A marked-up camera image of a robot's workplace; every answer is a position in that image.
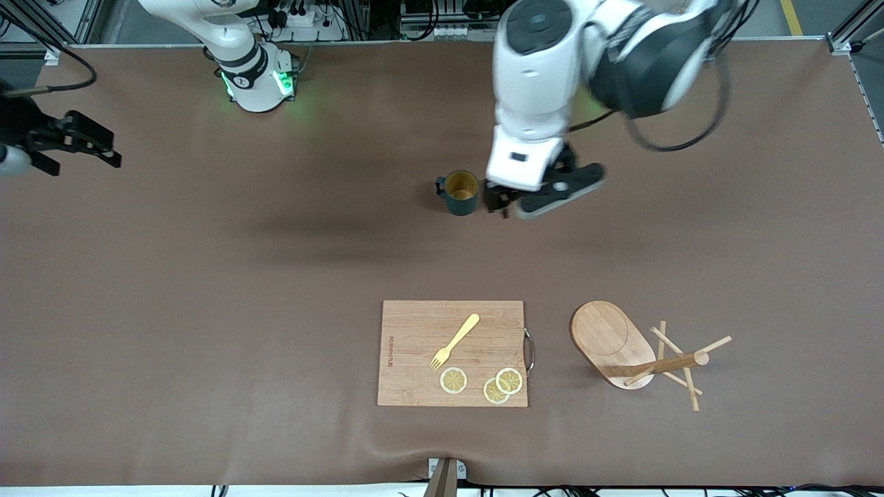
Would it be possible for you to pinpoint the dark teal mug yellow inside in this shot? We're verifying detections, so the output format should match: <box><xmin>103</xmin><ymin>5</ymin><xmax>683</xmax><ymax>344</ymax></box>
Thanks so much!
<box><xmin>435</xmin><ymin>170</ymin><xmax>481</xmax><ymax>217</ymax></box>

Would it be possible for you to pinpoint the wooden mug tree rack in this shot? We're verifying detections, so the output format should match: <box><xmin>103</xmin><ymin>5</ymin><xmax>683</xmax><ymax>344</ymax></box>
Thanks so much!
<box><xmin>570</xmin><ymin>300</ymin><xmax>733</xmax><ymax>413</ymax></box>

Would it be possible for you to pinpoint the black electronics rack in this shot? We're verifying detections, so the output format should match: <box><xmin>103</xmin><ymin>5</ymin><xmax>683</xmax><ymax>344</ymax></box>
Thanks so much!
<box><xmin>397</xmin><ymin>0</ymin><xmax>505</xmax><ymax>28</ymax></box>

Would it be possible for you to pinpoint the brown table mat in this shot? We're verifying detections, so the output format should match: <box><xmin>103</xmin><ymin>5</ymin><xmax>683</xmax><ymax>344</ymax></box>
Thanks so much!
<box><xmin>0</xmin><ymin>38</ymin><xmax>884</xmax><ymax>488</ymax></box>

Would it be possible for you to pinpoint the white power strip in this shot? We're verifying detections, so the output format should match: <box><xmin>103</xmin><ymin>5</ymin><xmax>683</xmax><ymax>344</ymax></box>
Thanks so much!
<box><xmin>275</xmin><ymin>6</ymin><xmax>325</xmax><ymax>28</ymax></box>
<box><xmin>432</xmin><ymin>25</ymin><xmax>503</xmax><ymax>41</ymax></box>

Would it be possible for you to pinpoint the yellow plastic fork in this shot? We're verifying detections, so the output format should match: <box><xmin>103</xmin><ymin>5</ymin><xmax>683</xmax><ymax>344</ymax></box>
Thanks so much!
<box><xmin>430</xmin><ymin>313</ymin><xmax>481</xmax><ymax>371</ymax></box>

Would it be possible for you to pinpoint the wooden cutting board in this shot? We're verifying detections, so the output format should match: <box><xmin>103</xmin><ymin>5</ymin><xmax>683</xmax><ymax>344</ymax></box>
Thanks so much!
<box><xmin>377</xmin><ymin>300</ymin><xmax>529</xmax><ymax>408</ymax></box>

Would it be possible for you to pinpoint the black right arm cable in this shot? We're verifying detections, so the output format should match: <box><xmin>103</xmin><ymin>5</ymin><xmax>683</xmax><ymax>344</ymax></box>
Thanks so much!
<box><xmin>0</xmin><ymin>43</ymin><xmax>97</xmax><ymax>97</ymax></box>

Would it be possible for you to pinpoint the aluminium frame post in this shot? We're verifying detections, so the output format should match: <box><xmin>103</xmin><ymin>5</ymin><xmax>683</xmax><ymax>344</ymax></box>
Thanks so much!
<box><xmin>0</xmin><ymin>0</ymin><xmax>104</xmax><ymax>59</ymax></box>
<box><xmin>825</xmin><ymin>0</ymin><xmax>884</xmax><ymax>146</ymax></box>

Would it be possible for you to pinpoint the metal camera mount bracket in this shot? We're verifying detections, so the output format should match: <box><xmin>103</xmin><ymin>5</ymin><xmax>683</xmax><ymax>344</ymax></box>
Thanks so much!
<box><xmin>425</xmin><ymin>457</ymin><xmax>468</xmax><ymax>497</ymax></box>

